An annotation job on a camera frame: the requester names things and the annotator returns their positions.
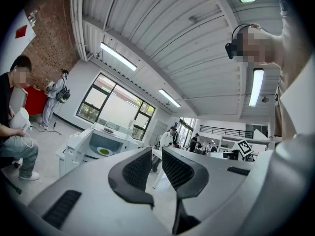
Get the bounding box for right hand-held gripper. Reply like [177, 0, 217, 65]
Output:
[222, 139, 254, 162]

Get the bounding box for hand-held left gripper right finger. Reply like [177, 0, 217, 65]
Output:
[161, 147, 210, 236]

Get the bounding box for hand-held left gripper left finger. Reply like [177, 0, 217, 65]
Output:
[108, 146, 155, 209]

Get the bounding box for white plate of green beans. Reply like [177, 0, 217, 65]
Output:
[96, 146, 115, 157]

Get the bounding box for white work table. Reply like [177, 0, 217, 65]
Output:
[55, 122, 144, 179]

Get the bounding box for black metal railing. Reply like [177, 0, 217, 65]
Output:
[199, 124, 254, 140]

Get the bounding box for black framed window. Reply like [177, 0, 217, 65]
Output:
[75, 72, 157, 142]

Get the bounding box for person's head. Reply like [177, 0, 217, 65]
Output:
[235, 23, 283, 66]

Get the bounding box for black backpack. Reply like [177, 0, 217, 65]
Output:
[56, 86, 71, 104]

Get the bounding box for person's beige shirt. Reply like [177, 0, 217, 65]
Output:
[272, 0, 315, 142]

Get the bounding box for white kettle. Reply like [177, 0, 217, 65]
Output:
[9, 107, 33, 148]

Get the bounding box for black head-mounted camera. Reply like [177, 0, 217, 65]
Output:
[224, 23, 252, 60]

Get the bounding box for black floor cable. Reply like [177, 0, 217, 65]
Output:
[30, 122, 63, 136]

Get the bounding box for red wall sign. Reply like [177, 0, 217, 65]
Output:
[15, 25, 28, 39]

